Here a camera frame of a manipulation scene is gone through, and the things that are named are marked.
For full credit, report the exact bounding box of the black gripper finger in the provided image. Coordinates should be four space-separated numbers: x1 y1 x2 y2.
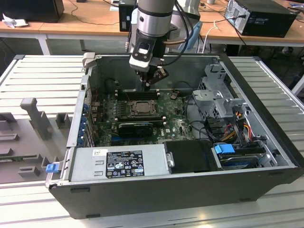
148 68 169 86
141 71 152 92

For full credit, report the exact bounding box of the small CPU plate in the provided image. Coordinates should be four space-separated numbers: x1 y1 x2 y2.
134 102 153 114

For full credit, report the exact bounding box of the metal socket cover frame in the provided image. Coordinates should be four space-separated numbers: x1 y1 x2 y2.
130 99 159 117

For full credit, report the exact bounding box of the black RAM slot bank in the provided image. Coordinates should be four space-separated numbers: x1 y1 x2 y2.
117 114 167 127
116 88 160 101

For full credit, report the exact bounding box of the CPU socket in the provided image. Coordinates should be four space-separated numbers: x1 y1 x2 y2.
128 98 162 118

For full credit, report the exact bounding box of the pale blue teach pendant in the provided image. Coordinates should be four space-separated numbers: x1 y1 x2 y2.
182 21 203 53

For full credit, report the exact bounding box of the small black computer box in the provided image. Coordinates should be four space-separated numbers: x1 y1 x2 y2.
118 1 138 32

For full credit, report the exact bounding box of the black graphics card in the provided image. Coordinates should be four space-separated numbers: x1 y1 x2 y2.
117 122 154 138

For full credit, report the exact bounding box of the silver drive cage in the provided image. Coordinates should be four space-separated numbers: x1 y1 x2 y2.
191 63 247 119

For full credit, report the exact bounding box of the green motherboard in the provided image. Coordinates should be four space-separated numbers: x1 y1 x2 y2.
95 92 198 147

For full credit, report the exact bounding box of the wooden desk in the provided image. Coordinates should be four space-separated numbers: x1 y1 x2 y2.
0 0 130 56
199 0 304 48

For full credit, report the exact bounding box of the black plastic shroud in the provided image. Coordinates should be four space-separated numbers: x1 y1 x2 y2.
163 140 224 174

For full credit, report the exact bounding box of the hard disk in blue carrier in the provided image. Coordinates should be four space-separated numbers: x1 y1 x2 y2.
213 143 261 171

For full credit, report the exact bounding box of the silver power supply unit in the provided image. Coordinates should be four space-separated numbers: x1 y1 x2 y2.
60 143 171 183

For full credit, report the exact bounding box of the black desktop PC tower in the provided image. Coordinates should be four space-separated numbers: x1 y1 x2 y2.
224 0 299 38

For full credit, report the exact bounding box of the black open PC case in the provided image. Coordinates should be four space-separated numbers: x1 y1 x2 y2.
45 52 304 220

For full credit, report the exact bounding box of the grey parts rack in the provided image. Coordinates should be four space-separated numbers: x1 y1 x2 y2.
0 97 73 185

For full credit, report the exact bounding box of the large black box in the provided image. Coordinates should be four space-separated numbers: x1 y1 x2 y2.
0 0 65 24

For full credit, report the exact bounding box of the crumpled white paper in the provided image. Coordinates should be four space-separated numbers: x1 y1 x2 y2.
1 13 29 29

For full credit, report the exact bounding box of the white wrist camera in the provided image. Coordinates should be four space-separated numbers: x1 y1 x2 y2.
129 41 153 72

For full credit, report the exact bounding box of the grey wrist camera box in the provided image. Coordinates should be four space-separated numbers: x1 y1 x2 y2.
166 23 179 40

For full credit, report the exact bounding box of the white cable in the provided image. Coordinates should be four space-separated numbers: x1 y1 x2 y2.
203 20 220 54

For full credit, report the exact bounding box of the grey case handle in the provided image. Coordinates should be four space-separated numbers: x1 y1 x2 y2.
82 52 97 72

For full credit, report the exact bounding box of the yellow red wire bundle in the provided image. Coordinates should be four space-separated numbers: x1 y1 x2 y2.
223 114 252 143

